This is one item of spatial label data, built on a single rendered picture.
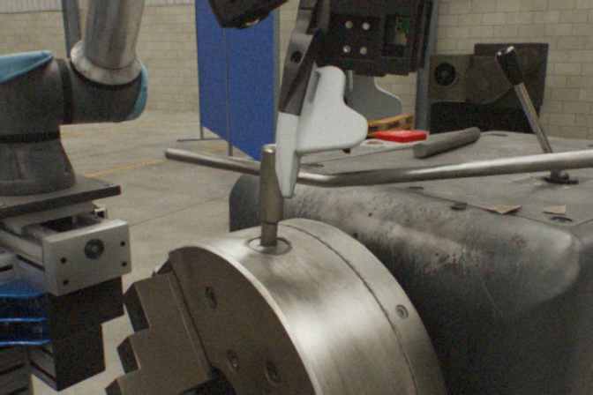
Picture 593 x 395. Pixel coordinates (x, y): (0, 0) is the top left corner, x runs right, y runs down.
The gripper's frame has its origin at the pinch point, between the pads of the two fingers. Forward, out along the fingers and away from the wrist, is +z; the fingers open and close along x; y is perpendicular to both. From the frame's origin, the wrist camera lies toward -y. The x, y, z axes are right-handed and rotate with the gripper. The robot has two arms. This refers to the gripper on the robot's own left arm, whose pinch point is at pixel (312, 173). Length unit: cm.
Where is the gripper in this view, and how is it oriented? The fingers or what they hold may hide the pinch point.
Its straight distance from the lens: 46.4
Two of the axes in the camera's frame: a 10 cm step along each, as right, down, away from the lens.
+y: 9.3, 1.7, -3.2
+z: -0.6, 9.5, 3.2
